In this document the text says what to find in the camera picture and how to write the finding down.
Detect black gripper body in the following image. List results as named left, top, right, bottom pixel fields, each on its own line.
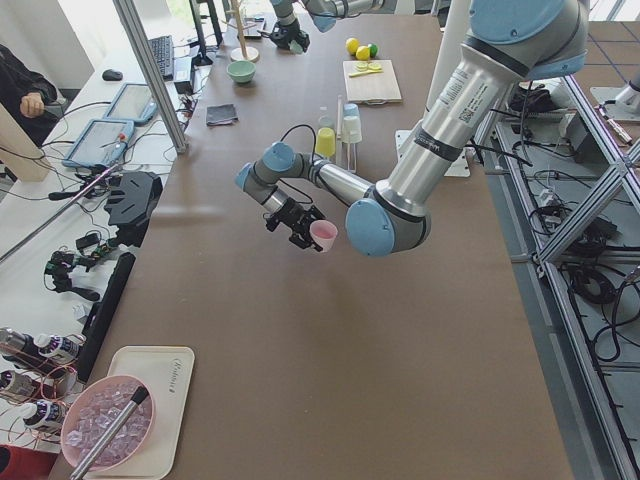
left=269, top=22, right=309, bottom=50
left=266, top=198, right=311, bottom=235

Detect pink plastic cup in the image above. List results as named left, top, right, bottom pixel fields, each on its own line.
left=309, top=220, right=338, bottom=253

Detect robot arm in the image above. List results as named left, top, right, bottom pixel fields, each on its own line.
left=268, top=0, right=384, bottom=54
left=235, top=1, right=589, bottom=257

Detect yellow plastic cup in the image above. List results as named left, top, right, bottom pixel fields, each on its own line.
left=315, top=127, right=336, bottom=158

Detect white plastic cup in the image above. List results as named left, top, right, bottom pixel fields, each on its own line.
left=341, top=115, right=362, bottom=144

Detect light green plastic cup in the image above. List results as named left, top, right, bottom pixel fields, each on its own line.
left=318, top=115, right=335, bottom=129

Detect blue plastic cup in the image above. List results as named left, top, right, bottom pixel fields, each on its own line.
left=342, top=103, right=360, bottom=117

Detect wooden mug tree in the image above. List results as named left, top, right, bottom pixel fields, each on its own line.
left=226, top=0, right=260, bottom=63

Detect green ceramic bowl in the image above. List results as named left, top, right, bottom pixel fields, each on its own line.
left=227, top=60, right=256, bottom=84

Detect yellow lemon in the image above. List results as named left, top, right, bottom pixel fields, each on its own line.
left=355, top=45, right=371, bottom=61
left=345, top=37, right=360, bottom=55

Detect lemon slice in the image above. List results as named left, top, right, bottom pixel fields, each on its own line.
left=355, top=62, right=382, bottom=71

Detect yellow plastic knife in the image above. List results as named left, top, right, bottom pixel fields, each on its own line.
left=348, top=69, right=382, bottom=78

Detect dark grey cloth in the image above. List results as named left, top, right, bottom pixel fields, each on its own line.
left=206, top=104, right=238, bottom=126

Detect bamboo cutting board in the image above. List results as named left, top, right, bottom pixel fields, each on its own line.
left=342, top=60, right=402, bottom=104

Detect black keyboard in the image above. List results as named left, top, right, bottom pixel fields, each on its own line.
left=147, top=35, right=174, bottom=80

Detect blue teach pendant far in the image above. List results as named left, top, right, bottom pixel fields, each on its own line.
left=103, top=83, right=158, bottom=126

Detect blue teach pendant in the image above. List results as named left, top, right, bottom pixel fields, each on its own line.
left=62, top=119, right=135, bottom=168
left=103, top=83, right=158, bottom=126

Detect black computer mouse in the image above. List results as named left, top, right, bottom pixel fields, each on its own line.
left=102, top=69, right=123, bottom=82

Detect cream plastic tray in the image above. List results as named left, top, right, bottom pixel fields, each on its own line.
left=94, top=345, right=196, bottom=480

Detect blue teach pendant near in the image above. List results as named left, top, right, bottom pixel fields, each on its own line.
left=62, top=119, right=135, bottom=168

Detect metal tongs with black tip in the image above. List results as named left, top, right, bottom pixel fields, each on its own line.
left=69, top=386, right=149, bottom=480

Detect pink bowl of ice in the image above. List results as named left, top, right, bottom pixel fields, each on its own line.
left=61, top=375, right=155, bottom=472

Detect black plastic bracket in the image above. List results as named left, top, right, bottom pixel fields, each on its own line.
left=104, top=171, right=163, bottom=247

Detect aluminium frame post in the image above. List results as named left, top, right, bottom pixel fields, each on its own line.
left=113, top=0, right=188, bottom=154

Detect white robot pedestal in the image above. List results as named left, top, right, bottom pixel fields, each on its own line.
left=395, top=0, right=501, bottom=178

